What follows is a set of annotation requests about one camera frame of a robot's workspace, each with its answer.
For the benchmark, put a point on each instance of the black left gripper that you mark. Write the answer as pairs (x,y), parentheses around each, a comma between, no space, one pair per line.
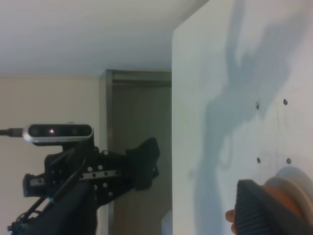
(80,173)

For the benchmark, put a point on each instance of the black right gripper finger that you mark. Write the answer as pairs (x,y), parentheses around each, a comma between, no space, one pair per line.
(257,213)

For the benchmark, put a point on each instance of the brown clay teapot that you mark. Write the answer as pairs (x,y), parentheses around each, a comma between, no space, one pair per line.
(280,196)

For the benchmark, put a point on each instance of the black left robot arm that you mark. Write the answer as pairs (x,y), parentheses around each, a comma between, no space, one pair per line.
(43,219)

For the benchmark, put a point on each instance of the round beige teapot coaster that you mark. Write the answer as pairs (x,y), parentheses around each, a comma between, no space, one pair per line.
(298,185)

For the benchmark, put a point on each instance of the grey door frame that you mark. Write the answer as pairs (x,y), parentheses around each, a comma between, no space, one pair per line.
(138,106)

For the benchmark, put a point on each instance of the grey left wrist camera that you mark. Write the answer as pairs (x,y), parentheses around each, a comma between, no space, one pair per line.
(56,133)

